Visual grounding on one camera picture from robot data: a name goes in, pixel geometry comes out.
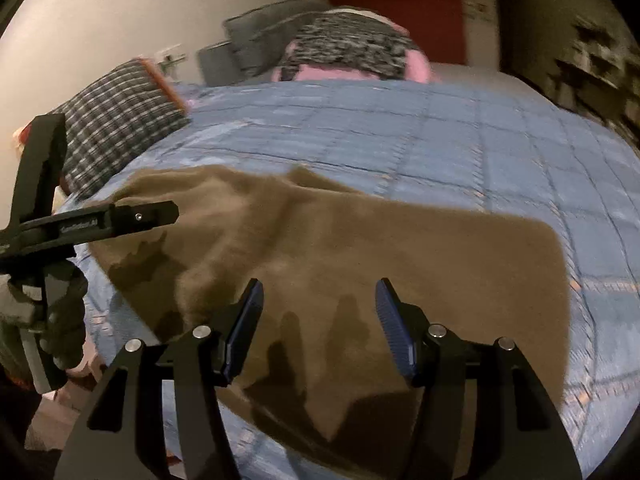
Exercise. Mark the blue checked bedspread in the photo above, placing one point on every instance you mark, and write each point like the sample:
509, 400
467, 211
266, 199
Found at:
450, 135

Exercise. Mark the dark doorway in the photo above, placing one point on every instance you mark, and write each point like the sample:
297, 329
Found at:
505, 20

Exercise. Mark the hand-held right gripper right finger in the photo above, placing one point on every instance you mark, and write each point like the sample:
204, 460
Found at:
397, 335

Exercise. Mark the grey sofa cushion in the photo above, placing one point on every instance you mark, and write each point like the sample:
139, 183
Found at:
265, 30

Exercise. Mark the person's left hand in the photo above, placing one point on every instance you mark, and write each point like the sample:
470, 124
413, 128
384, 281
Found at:
70, 305

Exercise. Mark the leopard print cloth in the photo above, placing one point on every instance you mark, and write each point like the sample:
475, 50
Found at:
345, 42

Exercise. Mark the brown fleece pants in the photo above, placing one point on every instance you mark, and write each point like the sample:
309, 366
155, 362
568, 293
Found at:
375, 240

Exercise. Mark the wooden bed headboard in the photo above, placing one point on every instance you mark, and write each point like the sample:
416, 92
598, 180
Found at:
162, 85

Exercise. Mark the dark plaid pillow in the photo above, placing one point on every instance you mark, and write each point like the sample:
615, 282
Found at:
120, 110

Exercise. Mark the white wall socket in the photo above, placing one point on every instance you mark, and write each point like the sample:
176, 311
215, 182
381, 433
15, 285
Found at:
171, 58

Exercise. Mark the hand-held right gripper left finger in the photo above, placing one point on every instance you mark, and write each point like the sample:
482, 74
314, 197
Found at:
240, 330

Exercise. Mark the red wall panel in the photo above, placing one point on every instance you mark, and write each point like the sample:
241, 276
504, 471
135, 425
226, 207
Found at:
400, 0

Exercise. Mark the wooden bookshelf with books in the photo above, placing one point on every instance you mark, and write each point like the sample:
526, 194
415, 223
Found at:
595, 70

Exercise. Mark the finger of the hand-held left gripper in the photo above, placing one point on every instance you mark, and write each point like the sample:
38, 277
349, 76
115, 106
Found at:
145, 216

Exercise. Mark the pink blanket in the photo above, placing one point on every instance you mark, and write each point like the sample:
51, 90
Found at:
417, 67

